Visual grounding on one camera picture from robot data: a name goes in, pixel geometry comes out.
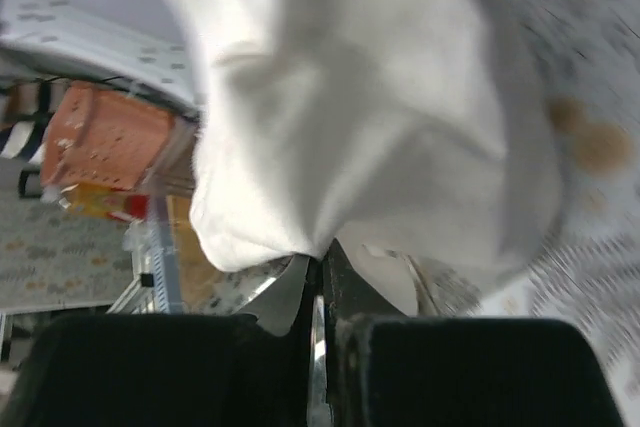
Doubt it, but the white t shirt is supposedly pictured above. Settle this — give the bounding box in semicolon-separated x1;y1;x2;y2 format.
124;0;566;298

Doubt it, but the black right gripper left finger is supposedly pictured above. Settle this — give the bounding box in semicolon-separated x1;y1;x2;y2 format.
1;257;317;426

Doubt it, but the floral table cloth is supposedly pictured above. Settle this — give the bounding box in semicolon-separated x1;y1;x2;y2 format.
474;0;640;398

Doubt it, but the orange perforated crate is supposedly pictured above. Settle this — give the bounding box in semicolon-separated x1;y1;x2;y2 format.
40;81;174;190

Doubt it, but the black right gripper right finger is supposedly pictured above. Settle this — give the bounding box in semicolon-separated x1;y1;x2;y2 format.
322;243;623;426

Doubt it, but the blue slotted cable duct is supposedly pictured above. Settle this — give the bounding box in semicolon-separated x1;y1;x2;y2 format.
147;196;184;314

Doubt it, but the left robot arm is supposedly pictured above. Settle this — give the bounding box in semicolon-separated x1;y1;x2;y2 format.
1;0;198;118

